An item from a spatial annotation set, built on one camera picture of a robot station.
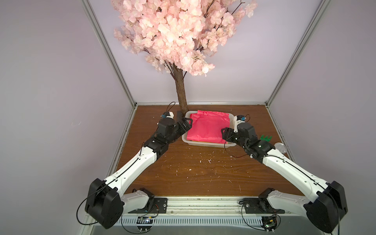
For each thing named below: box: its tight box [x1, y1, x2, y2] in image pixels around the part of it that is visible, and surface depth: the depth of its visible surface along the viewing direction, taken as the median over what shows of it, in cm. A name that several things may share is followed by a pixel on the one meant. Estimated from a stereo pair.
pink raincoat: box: [186, 110, 231, 144], surface depth 95 cm
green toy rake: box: [259, 134, 273, 142], surface depth 100 cm
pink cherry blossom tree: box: [111, 0, 258, 115], surface depth 50 cm
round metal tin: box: [273, 142, 287, 154], surface depth 90 cm
